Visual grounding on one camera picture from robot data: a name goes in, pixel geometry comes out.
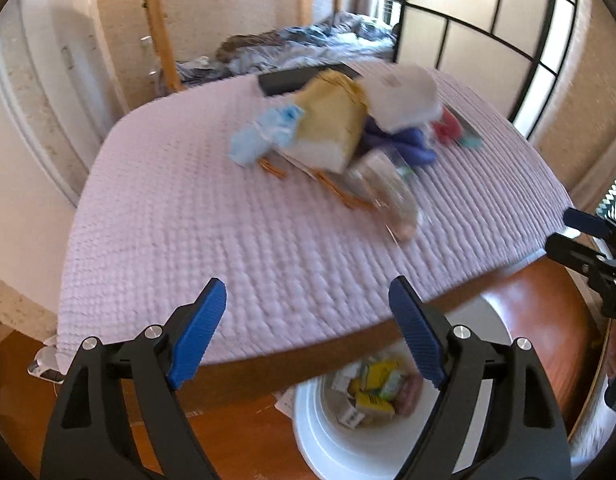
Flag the pink Japanese medicine box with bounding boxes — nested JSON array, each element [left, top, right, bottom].
[[393, 374, 423, 417]]

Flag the green Doublemint gum bottle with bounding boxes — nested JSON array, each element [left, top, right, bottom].
[[378, 370, 408, 402]]

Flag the yellow Babo tissue pack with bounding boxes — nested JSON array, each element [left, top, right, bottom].
[[360, 360, 399, 392]]

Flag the yellow green packet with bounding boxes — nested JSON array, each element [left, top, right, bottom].
[[355, 391, 395, 418]]

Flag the white yellow small box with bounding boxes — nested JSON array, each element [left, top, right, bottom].
[[331, 362, 362, 394]]

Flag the white blue medicine box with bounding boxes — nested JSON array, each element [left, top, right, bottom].
[[336, 403, 365, 429]]

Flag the white trash bin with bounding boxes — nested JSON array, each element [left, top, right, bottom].
[[291, 294, 514, 480]]

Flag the teal grey sponge block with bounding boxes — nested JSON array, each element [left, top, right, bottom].
[[445, 104, 484, 150]]

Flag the pink U-shaped foam piece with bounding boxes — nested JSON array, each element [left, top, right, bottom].
[[431, 107, 463, 145]]

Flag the clear snack packet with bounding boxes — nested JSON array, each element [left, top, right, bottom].
[[346, 146, 421, 243]]

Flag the dark blue foam roller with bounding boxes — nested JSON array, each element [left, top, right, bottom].
[[362, 117, 437, 168]]

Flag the lavender quilted bed cover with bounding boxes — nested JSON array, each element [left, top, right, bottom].
[[57, 73, 572, 363]]

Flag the black framed sliding screen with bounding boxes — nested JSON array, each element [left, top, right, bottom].
[[393, 0, 579, 139]]

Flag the white cloth bag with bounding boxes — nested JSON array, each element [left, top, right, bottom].
[[359, 65, 443, 134]]

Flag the yellow paper bag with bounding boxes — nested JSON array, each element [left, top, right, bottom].
[[281, 70, 369, 174]]

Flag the black flat box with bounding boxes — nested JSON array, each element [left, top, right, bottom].
[[258, 63, 360, 96]]

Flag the blue rumpled bedding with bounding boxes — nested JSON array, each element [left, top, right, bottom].
[[175, 11, 397, 88]]

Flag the white wardrobe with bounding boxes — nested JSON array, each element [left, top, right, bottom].
[[0, 0, 129, 204]]

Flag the white charger with cable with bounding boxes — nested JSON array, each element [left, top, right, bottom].
[[27, 335, 65, 385]]

